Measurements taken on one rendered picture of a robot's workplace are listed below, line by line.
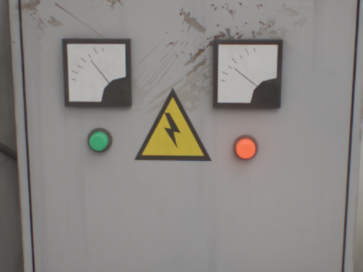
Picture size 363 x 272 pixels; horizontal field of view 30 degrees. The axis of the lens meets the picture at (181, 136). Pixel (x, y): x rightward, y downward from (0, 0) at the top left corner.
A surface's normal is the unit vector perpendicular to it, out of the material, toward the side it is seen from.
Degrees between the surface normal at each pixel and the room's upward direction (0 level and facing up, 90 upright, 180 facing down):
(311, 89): 90
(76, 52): 90
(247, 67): 90
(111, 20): 90
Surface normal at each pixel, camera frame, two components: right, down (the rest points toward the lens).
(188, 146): -0.04, 0.23
